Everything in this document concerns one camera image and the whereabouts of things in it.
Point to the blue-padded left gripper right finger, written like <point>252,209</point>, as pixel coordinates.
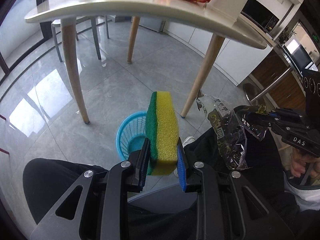
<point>189,180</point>

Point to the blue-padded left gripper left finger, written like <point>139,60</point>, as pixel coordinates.
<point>140,162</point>

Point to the yellow green sponge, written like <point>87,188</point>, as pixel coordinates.
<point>163,133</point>

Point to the clear black printed wrapper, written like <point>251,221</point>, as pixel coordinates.
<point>230,126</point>

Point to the white HP product box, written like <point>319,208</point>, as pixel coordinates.
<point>230,9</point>

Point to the person's right hand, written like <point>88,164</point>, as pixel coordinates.
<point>299,160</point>

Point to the blue plastic waste basket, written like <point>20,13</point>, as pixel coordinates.
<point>131,134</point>

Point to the white shoe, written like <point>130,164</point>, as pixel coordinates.
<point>187,141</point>

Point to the small potted plant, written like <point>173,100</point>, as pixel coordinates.
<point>285,35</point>

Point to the black microwave oven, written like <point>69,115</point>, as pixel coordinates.
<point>260,15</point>

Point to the round white dining table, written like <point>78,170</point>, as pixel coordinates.
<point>174,10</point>

